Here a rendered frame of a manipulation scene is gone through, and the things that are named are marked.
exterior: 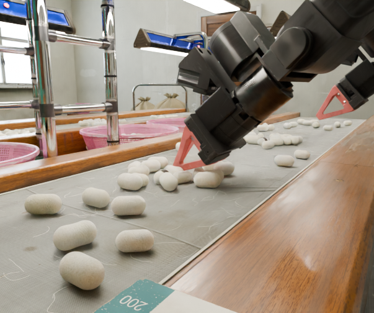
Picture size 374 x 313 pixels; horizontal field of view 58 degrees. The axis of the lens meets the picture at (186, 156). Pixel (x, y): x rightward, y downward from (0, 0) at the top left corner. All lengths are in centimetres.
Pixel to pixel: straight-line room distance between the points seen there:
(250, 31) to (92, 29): 678
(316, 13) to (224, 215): 23
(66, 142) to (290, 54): 71
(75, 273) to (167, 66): 592
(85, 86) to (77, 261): 705
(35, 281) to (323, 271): 19
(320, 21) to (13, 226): 37
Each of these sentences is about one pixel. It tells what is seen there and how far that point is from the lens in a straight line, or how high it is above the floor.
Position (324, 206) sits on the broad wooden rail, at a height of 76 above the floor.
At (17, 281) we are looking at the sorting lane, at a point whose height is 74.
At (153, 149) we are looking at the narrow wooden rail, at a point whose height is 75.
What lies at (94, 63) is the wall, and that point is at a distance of 711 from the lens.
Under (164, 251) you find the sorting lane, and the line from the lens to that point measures 29.
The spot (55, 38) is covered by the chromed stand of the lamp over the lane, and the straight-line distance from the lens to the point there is 62.
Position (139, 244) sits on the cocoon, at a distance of 29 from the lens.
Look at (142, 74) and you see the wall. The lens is 639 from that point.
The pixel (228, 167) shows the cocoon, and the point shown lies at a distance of 53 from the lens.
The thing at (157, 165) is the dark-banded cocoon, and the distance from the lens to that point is 55.
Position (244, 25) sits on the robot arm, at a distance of 46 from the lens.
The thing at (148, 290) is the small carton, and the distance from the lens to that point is 16.
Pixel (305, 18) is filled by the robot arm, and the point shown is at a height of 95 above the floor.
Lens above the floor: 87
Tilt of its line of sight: 11 degrees down
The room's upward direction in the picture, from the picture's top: straight up
